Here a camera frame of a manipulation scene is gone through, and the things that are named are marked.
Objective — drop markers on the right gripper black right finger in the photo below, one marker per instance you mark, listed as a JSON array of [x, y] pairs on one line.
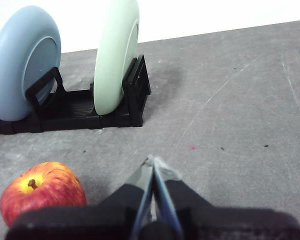
[[215, 222]]

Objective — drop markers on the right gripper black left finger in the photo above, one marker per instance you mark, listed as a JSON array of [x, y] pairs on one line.
[[95, 220]]

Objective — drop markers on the red apple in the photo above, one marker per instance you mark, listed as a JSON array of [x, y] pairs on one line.
[[47, 190]]

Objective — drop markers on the black plate rack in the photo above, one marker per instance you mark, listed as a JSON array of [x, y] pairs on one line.
[[72, 117]]

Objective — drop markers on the pale green plate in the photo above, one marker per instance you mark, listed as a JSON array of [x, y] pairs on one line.
[[112, 62]]

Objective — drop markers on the blue plate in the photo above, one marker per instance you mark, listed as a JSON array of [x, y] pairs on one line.
[[12, 70]]

